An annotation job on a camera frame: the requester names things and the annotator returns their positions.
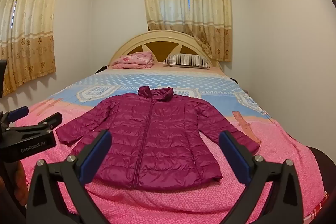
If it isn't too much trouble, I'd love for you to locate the magenta quilted puffer jacket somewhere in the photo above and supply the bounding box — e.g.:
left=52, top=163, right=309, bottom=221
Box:
left=56, top=86, right=261, bottom=190

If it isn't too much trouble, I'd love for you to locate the beige floral curtain with valance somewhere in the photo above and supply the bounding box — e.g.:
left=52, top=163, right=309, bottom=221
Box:
left=142, top=0, right=234, bottom=62
left=0, top=0, right=65, bottom=96

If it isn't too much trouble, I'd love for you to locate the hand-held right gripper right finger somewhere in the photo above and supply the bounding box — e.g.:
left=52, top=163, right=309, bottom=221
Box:
left=219, top=130, right=305, bottom=224

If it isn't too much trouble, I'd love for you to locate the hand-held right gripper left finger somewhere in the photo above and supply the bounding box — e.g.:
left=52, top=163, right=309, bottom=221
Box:
left=26, top=130, right=113, bottom=224

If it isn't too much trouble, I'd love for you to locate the bed with blue-pink bedspread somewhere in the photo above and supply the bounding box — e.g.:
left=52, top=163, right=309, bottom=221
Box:
left=0, top=70, right=330, bottom=224

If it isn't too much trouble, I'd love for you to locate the striped pillow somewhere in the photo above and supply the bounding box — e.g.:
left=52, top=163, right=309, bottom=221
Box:
left=163, top=54, right=211, bottom=68

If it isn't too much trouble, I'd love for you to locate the person's left hand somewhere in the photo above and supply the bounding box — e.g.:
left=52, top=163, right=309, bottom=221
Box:
left=14, top=161, right=29, bottom=207

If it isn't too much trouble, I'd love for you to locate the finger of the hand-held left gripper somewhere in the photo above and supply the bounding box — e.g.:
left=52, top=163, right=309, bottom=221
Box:
left=1, top=106, right=29, bottom=125
left=8, top=112, right=63, bottom=139

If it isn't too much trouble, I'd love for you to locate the cream bed headboard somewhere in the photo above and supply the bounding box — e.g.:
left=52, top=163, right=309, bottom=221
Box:
left=108, top=29, right=222, bottom=71

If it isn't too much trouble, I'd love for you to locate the folded pink floral blanket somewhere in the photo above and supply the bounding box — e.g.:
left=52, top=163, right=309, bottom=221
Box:
left=110, top=51, right=155, bottom=69

